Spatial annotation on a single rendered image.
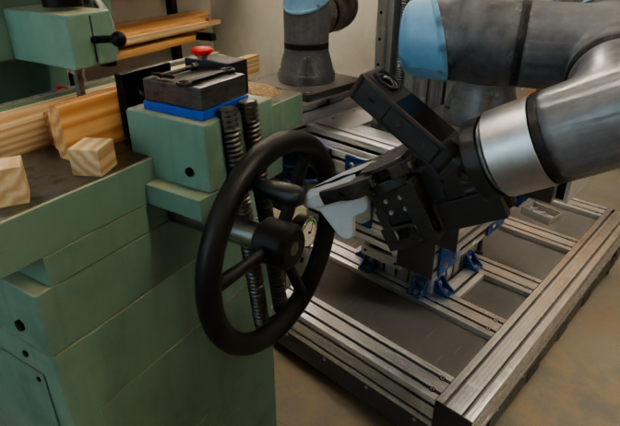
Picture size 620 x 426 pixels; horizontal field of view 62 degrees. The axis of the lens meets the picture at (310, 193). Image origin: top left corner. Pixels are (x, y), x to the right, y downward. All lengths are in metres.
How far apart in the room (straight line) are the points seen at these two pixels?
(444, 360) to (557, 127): 1.05
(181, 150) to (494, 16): 0.39
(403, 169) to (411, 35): 0.12
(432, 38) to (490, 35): 0.05
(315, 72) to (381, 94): 0.88
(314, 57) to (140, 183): 0.75
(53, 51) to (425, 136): 0.52
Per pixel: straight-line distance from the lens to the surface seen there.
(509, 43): 0.48
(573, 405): 1.70
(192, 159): 0.65
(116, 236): 0.70
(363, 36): 4.13
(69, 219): 0.65
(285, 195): 0.53
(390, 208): 0.49
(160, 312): 0.81
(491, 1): 0.51
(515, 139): 0.42
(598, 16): 0.50
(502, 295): 1.66
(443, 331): 1.48
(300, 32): 1.33
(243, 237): 0.66
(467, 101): 1.07
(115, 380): 0.80
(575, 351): 1.88
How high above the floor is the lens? 1.16
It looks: 26 degrees down
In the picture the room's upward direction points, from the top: straight up
